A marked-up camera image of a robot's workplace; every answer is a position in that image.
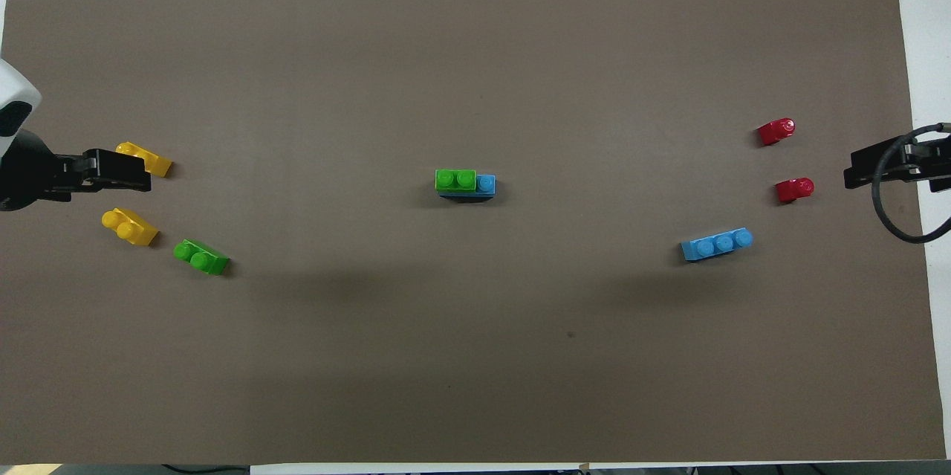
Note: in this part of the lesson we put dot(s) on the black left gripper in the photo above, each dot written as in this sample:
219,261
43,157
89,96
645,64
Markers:
33,174

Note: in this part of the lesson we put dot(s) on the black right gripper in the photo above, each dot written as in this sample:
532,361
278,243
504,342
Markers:
932,163

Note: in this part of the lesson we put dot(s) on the green two-stud toy block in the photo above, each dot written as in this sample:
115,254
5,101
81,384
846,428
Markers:
200,258
455,179

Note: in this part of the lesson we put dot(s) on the blue three-stud toy block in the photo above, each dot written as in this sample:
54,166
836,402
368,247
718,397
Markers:
486,185
717,244

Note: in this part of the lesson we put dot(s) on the yellow two-stud toy block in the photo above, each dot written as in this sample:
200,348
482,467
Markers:
152,160
130,226

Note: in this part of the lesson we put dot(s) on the red one-stud toy block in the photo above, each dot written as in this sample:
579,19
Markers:
795,190
776,131

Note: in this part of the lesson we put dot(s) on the brown table mat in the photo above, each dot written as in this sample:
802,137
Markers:
475,349

